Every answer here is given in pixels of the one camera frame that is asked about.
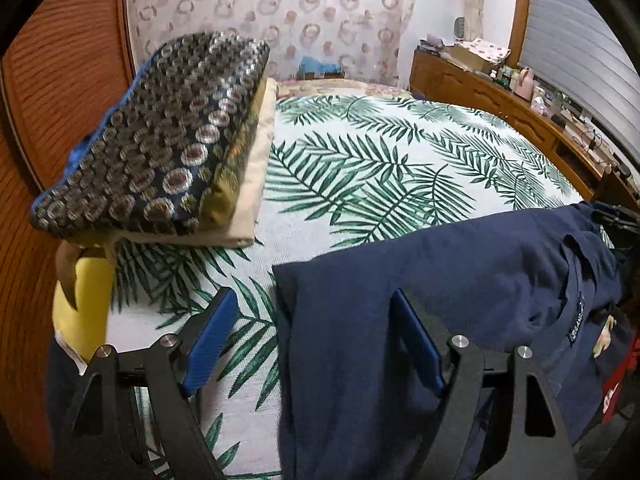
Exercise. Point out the leaf print bed sheet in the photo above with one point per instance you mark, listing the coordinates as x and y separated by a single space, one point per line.
375 160

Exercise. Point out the purple pouch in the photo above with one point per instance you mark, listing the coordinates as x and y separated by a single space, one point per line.
431 41

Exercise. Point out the cream side curtain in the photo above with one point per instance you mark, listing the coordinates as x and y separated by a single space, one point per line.
474 0

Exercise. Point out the wooden sideboard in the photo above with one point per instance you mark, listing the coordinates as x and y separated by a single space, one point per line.
465 95

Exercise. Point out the cardboard box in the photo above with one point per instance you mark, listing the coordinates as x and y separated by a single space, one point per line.
467 63

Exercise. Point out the wooden window frame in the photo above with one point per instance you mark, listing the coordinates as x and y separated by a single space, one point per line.
522 0

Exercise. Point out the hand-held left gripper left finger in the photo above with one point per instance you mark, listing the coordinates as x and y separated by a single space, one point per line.
210 345

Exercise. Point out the navy printed t-shirt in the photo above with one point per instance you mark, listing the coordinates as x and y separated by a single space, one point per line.
360 320

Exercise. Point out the floral blanket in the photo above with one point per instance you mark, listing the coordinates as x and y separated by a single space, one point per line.
340 88

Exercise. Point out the olive folded cloth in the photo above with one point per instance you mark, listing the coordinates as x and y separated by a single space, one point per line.
235 180

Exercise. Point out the cream folded cloth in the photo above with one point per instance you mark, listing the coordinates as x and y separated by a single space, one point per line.
250 202

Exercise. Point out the dotted white cloth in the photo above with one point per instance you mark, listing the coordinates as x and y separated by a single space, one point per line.
484 50

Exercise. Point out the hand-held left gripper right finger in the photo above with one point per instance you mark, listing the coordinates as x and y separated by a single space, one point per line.
417 345

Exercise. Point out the dark circle-patterned cushion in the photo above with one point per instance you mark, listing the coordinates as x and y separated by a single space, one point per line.
165 135

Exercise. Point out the yellow cloth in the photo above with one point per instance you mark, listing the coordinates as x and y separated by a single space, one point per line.
82 305

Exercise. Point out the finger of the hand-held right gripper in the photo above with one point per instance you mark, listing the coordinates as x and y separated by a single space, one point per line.
620 222

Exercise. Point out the small round desk fan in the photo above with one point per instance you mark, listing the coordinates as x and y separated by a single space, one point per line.
459 25

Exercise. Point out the wooden louvered wardrobe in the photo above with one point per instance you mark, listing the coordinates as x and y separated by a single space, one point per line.
50 85

